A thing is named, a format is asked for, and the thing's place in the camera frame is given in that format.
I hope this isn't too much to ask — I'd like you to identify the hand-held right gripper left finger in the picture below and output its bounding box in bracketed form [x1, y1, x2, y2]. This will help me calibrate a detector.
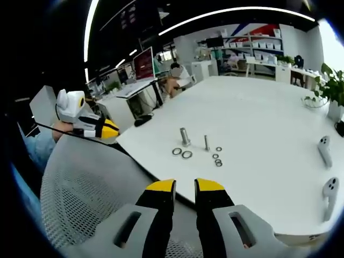
[88, 178, 177, 258]

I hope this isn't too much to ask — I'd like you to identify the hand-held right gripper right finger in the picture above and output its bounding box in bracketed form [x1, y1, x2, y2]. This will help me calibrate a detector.
[194, 177, 296, 258]

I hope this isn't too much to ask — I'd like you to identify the large threaded stud bolt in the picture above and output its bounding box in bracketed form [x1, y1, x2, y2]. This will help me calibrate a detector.
[180, 127, 192, 147]

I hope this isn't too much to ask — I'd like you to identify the person's left hand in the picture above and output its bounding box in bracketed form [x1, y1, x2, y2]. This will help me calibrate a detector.
[52, 121, 74, 142]

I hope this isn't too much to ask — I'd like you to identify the grey flat panel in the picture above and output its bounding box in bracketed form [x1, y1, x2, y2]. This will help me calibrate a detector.
[29, 85, 59, 125]

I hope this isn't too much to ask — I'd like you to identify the black computer mouse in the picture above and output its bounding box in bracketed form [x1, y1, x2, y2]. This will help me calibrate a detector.
[134, 114, 154, 127]

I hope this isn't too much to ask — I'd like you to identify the small green desk plant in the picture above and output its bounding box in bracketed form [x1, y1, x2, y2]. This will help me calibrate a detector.
[105, 81, 122, 94]

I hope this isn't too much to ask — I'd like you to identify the white standing desk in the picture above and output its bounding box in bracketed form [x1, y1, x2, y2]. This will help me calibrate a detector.
[114, 78, 165, 120]

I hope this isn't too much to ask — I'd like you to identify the grey mesh office chair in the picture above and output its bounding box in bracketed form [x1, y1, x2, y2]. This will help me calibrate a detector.
[39, 133, 205, 258]

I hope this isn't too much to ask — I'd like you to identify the white-framed computer monitor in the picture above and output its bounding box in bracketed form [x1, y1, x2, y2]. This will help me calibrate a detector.
[133, 46, 157, 82]

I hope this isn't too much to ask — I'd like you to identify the white handheld controller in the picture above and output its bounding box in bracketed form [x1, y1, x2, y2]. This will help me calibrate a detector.
[317, 135, 334, 169]
[322, 177, 340, 223]

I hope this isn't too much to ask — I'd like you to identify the white storage shelf with bins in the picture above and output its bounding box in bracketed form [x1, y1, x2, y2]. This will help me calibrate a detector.
[222, 34, 285, 65]

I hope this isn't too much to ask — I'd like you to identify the green potted plant white pot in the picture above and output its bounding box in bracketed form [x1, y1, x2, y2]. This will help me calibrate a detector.
[304, 62, 344, 122]

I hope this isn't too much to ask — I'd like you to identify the thin black cable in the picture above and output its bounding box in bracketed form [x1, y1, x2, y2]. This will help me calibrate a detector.
[34, 121, 81, 138]

